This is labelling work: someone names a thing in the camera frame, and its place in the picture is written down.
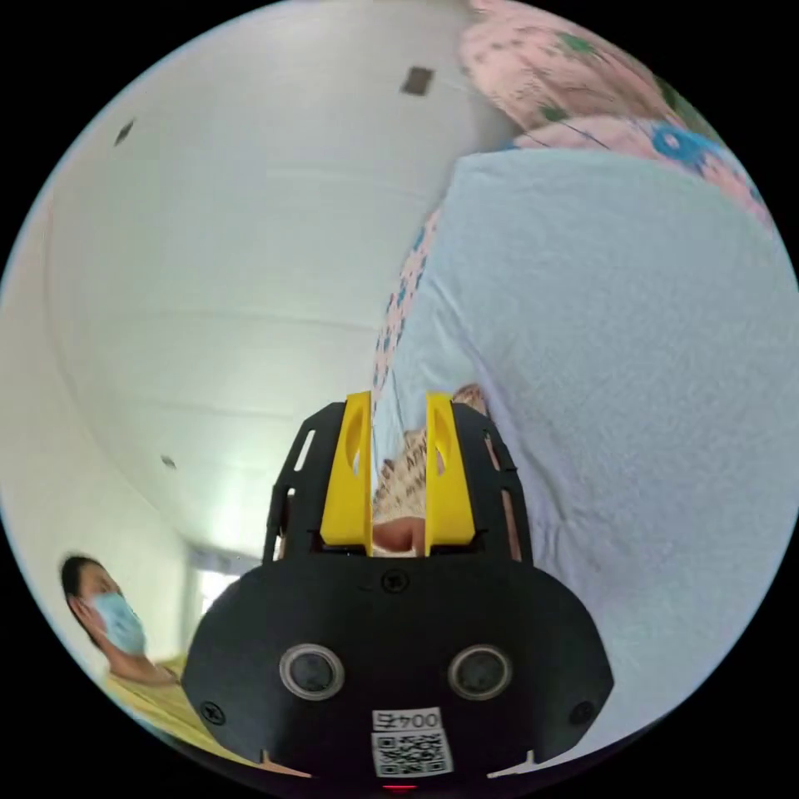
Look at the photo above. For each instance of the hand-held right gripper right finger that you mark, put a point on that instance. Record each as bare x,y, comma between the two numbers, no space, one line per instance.
448,499

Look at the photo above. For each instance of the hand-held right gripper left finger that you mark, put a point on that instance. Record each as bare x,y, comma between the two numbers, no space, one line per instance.
345,493

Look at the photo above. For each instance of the brown letter patterned long sleeve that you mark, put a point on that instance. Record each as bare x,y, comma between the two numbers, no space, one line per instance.
402,480

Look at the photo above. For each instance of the window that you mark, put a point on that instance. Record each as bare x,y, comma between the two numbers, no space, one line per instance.
212,580

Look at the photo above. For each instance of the bed with light blue quilt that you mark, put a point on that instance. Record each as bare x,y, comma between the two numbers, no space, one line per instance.
624,399

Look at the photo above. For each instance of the person's body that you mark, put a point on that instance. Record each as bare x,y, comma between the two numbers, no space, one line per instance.
118,624

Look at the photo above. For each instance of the pink floral pillow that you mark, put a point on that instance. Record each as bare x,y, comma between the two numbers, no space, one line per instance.
530,62

